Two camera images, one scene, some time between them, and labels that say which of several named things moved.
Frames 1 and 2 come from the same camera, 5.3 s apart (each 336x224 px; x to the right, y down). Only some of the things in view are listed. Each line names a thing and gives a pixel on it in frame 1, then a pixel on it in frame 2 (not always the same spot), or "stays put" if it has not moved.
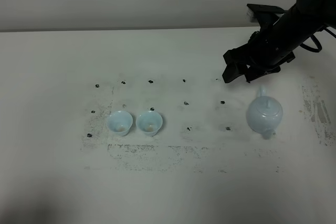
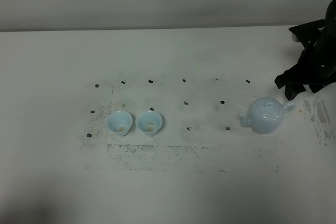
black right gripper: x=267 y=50 → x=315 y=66
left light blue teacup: x=120 y=122 stays put
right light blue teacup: x=149 y=122 stays put
